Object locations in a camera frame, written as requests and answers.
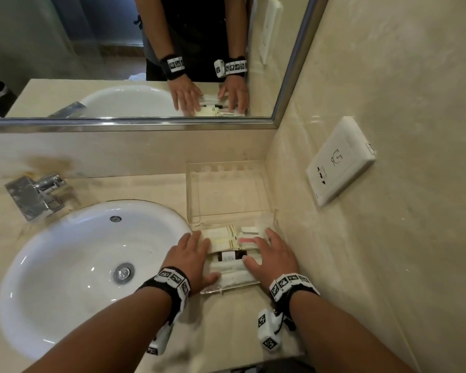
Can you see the person's left hand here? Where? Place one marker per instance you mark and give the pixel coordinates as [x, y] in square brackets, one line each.
[186, 260]

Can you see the person's right hand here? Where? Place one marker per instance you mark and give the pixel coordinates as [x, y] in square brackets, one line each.
[277, 262]

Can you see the person's right thumb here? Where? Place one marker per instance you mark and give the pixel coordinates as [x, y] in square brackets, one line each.
[251, 264]

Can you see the person's left thumb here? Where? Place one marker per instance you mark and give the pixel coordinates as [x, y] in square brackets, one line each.
[210, 279]

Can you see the person's right forearm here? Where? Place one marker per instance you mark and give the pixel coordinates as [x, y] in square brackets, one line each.
[341, 337]

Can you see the person's left forearm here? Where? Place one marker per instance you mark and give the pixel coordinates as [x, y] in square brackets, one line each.
[108, 337]

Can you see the small bottle with brown label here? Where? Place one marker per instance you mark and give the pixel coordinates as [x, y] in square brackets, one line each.
[233, 256]

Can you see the white toiletry tube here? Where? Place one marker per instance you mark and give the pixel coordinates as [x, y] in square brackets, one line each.
[235, 277]

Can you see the white packet with red stripe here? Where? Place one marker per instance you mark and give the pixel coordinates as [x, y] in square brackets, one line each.
[248, 236]

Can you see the black left wrist band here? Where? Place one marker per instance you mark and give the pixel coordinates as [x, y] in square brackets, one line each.
[174, 285]

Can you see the black wrist band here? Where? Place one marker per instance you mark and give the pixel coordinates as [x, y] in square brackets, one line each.
[174, 285]
[291, 285]

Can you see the cream toiletry packet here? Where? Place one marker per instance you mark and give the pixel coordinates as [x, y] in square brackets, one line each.
[221, 238]

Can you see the black right wrist band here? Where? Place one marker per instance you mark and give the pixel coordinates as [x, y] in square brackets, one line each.
[291, 285]

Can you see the clear acrylic tray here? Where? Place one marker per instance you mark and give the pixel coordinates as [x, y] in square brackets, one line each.
[225, 190]

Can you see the chrome sink drain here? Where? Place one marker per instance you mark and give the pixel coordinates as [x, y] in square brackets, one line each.
[123, 272]

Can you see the white round sink basin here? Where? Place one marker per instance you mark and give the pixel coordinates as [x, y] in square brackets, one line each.
[62, 275]

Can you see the chrome faucet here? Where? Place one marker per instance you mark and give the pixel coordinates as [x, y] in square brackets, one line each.
[33, 196]

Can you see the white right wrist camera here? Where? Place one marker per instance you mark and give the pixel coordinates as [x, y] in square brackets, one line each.
[270, 330]

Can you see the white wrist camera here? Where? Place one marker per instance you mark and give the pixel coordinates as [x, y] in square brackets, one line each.
[161, 341]
[270, 330]

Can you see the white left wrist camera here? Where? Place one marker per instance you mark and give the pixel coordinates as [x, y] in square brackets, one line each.
[161, 341]

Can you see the white wall socket plate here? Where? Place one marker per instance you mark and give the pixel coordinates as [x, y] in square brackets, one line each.
[339, 163]

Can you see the wall mirror with metal frame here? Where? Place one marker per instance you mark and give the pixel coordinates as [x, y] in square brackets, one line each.
[101, 42]

